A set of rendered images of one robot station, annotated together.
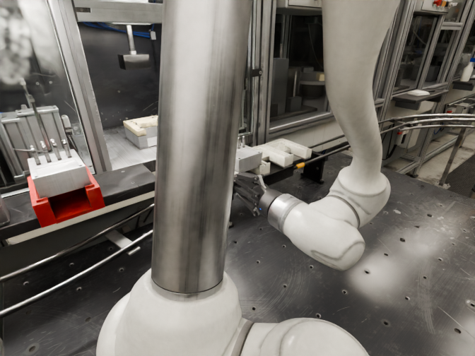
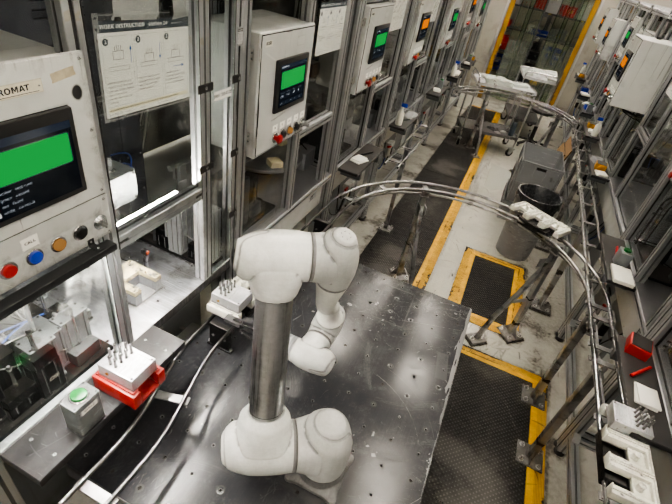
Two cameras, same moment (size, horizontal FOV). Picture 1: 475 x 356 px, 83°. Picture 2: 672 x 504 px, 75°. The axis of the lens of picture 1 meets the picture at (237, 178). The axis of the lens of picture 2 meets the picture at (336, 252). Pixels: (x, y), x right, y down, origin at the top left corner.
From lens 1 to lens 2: 103 cm
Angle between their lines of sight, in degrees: 31
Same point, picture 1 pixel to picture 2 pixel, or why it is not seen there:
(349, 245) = (328, 363)
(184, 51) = (274, 333)
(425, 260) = (368, 342)
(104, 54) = not seen: hidden behind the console
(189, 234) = (276, 395)
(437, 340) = (373, 392)
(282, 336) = (314, 420)
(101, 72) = not seen: hidden behind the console
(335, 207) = (318, 340)
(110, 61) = not seen: hidden behind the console
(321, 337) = (328, 415)
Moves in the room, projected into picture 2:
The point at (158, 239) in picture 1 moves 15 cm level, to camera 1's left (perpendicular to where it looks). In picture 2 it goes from (260, 400) to (206, 419)
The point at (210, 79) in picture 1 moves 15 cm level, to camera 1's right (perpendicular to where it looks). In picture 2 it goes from (283, 339) to (332, 326)
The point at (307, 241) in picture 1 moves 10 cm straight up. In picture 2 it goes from (305, 365) to (309, 346)
